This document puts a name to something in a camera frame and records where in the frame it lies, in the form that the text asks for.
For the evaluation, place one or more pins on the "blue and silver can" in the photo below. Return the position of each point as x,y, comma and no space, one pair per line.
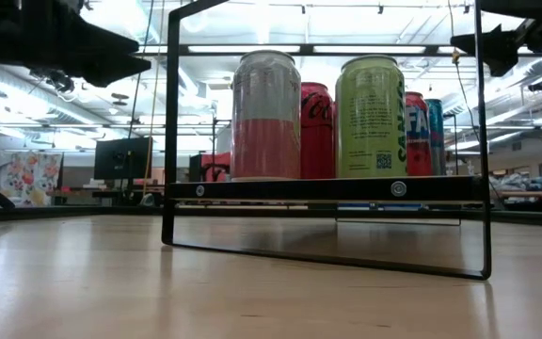
436,141

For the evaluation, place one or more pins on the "red backdrop cloth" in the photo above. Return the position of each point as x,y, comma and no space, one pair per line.
219,162

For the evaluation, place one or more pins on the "black computer monitor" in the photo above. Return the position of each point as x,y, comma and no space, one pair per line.
122,157

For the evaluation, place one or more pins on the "black table frame rail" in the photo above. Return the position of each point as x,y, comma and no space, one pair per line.
534,217

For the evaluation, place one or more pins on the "black frame clear shelf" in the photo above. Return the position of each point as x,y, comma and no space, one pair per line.
299,189

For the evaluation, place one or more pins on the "floral patterned cloth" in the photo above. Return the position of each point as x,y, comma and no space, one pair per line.
26,179

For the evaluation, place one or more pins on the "red Coca-Cola can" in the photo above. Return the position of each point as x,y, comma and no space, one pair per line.
315,141

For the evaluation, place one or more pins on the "long wooden edge table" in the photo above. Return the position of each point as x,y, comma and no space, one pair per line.
534,193

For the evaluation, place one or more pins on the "orange-red Fanta soda can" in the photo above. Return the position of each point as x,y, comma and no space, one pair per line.
417,141

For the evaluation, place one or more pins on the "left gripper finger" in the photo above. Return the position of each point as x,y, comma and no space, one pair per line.
78,33
111,70

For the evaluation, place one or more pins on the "silver and pink can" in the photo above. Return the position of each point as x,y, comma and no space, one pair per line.
266,141

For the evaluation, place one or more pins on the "light green soda can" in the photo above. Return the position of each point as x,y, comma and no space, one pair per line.
370,117

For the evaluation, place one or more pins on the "black ceiling spotlight cluster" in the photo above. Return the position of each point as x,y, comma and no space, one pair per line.
61,84

